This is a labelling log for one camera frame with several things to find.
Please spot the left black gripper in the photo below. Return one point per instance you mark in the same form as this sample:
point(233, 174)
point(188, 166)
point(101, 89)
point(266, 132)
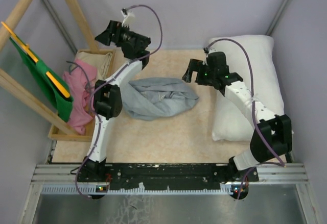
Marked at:
point(112, 34)

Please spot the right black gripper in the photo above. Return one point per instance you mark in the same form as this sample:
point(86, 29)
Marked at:
point(195, 65)

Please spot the light blue pillowcase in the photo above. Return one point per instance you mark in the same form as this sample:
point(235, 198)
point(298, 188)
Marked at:
point(152, 98)

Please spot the white pillow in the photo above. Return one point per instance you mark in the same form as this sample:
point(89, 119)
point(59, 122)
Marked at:
point(253, 62)

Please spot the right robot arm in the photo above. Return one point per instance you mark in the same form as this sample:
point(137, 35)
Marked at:
point(272, 135)

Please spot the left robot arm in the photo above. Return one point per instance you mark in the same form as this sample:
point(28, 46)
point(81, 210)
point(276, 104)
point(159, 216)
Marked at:
point(107, 98)

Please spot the beige cloth in tray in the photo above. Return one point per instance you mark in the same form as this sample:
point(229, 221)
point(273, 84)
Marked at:
point(96, 66)

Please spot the pink garment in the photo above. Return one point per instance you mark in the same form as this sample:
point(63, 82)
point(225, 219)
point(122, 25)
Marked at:
point(81, 90)

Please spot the yellow plastic hanger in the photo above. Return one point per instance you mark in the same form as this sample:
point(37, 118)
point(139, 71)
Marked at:
point(27, 50)

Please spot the green shirt on hanger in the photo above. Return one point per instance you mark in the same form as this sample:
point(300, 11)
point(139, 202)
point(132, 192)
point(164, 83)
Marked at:
point(63, 105)

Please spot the wooden tray box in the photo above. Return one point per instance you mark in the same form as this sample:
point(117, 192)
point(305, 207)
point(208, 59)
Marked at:
point(56, 134)

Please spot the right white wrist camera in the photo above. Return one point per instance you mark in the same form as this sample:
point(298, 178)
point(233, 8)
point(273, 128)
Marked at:
point(207, 50)

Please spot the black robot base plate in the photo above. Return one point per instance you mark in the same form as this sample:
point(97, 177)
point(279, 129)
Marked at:
point(171, 176)

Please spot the aluminium frame rail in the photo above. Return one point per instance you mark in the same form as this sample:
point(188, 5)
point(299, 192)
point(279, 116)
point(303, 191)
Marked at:
point(275, 21)

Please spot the white cable duct strip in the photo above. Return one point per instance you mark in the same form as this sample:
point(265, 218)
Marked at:
point(70, 189)

